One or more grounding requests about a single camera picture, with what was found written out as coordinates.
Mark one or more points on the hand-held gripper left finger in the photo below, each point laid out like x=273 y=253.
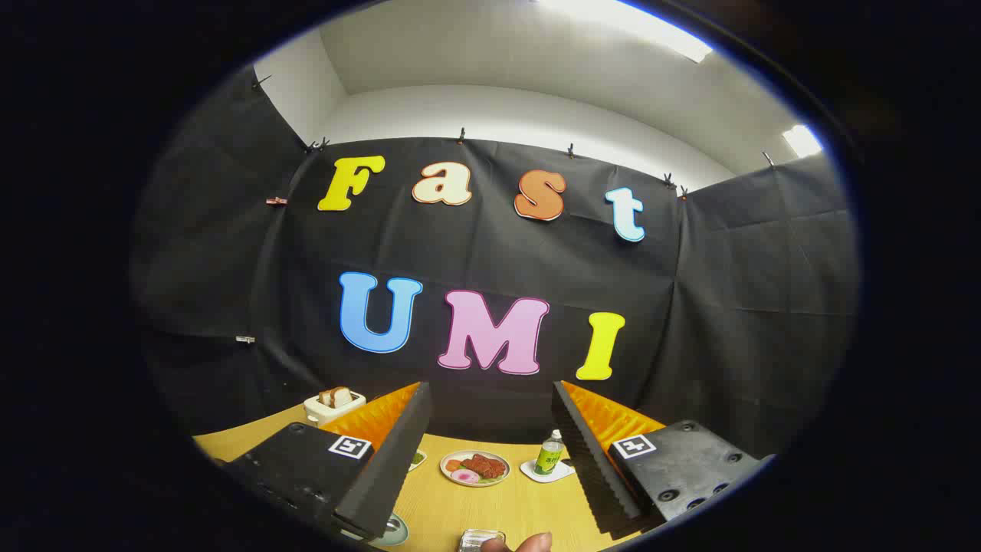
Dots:
x=398 y=468

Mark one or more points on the white compartment tray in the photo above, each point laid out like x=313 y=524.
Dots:
x=418 y=460

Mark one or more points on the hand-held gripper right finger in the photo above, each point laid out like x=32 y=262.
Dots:
x=586 y=460

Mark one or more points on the white plate with food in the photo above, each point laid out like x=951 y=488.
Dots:
x=460 y=455

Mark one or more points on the light teal plate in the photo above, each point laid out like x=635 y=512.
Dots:
x=397 y=530

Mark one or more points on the row of black clips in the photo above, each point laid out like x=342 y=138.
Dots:
x=461 y=136

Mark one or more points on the ceiling light panel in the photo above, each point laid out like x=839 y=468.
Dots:
x=801 y=140

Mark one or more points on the brown steak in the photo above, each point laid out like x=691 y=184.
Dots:
x=484 y=464

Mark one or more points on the white square coaster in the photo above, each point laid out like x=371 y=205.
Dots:
x=563 y=471

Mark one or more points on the white toaster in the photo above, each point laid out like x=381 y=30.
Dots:
x=322 y=412

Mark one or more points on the bread slice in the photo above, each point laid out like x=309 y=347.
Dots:
x=342 y=396
x=326 y=398

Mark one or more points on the pink ham slice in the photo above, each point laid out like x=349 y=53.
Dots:
x=464 y=476

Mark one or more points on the green label drink bottle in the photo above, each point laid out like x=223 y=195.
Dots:
x=548 y=458

